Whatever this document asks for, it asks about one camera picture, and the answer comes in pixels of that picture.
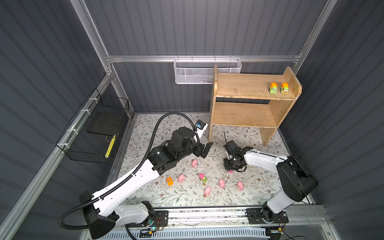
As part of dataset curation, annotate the orange green mixer toy truck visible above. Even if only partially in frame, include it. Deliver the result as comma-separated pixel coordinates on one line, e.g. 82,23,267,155
269,83,278,94

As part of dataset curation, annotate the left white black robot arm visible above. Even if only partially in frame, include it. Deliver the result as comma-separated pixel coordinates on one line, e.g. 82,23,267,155
80,127,213,240

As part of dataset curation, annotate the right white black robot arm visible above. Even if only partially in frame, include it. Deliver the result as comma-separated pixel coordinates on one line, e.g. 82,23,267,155
224,141,319,224

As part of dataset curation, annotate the wooden two-tier shelf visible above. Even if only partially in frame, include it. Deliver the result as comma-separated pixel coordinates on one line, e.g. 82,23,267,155
209,67,303,146

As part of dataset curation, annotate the pink toy pig middle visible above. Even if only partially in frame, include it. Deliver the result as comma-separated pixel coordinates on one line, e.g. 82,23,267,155
219,179,226,189

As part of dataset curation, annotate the pink toy pig right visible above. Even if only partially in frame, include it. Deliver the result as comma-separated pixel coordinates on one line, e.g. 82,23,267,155
237,181,244,191

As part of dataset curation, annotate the pink toy pig left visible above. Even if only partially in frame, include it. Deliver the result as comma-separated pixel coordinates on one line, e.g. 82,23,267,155
178,174,185,183

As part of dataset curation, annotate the pink toy pig bottom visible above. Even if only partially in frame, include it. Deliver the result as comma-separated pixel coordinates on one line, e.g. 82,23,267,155
204,186,212,198

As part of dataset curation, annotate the orange toy car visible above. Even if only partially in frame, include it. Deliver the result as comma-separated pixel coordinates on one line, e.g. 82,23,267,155
167,177,174,186

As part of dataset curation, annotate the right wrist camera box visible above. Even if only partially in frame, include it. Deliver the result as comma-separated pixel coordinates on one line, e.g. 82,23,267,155
224,140,239,155

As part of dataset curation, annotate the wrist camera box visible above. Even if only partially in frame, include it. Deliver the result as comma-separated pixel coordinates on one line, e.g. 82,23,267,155
224,140,239,155
196,120,208,139

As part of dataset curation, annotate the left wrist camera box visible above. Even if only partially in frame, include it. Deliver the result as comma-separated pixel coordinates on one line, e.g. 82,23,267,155
196,120,208,139

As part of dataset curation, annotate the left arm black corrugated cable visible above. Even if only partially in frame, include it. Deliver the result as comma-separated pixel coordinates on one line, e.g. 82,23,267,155
57,112,199,231

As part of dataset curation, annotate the white perforated cable tray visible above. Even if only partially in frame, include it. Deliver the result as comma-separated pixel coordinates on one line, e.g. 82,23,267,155
89,227,271,240

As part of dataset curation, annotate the white wire mesh basket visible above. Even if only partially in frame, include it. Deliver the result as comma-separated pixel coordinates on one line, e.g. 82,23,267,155
173,57,242,85

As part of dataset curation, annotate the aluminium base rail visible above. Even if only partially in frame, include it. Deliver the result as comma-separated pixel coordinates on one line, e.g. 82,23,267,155
110,204,330,230

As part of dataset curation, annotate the black wire mesh basket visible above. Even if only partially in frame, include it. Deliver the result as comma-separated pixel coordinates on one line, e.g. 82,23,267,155
57,91,130,164

